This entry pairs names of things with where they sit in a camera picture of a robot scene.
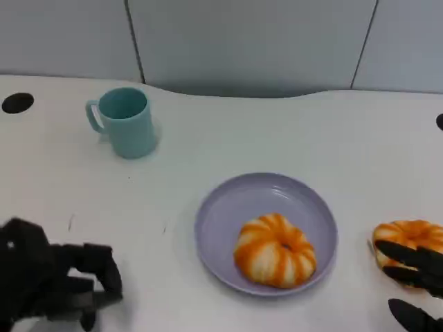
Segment lilac plate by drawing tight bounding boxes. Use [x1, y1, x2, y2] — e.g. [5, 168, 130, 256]
[194, 172, 339, 297]

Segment orange and white bread roll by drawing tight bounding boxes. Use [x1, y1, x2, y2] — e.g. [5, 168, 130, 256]
[233, 212, 317, 289]
[372, 219, 443, 291]

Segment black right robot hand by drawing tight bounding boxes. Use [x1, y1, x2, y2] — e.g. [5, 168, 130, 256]
[375, 239, 443, 332]

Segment pale green mug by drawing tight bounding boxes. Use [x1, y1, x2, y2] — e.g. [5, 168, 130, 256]
[85, 86, 159, 160]

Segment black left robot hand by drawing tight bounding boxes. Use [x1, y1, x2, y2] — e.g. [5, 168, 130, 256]
[0, 216, 124, 332]

